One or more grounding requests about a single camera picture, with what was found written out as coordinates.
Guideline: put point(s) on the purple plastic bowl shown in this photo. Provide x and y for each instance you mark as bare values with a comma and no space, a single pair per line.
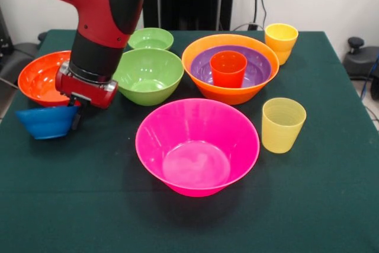
201,69

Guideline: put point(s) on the pale yellow plastic cup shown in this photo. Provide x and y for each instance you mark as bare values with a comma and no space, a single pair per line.
281,131

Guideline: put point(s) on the large green plastic bowl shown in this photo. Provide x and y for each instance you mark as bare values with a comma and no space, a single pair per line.
148,78

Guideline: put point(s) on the pink plastic bowl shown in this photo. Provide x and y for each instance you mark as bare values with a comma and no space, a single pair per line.
195,152

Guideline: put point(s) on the orange-yellow plastic cup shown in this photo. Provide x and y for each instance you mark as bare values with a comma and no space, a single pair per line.
281,42

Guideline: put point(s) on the red plastic bowl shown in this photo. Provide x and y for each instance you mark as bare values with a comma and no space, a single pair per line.
38,78

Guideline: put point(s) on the dark green tablecloth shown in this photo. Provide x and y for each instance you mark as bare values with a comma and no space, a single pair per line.
89,205

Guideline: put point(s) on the black chair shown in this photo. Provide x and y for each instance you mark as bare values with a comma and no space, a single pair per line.
17,57

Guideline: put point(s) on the red plastic cup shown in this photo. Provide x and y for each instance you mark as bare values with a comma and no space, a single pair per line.
228,69

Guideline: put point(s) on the small green plastic bowl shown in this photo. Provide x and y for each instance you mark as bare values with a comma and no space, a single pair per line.
151,39

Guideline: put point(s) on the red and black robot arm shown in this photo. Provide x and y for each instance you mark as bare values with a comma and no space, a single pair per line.
97,13

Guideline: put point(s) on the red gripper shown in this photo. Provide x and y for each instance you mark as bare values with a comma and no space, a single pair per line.
89,93

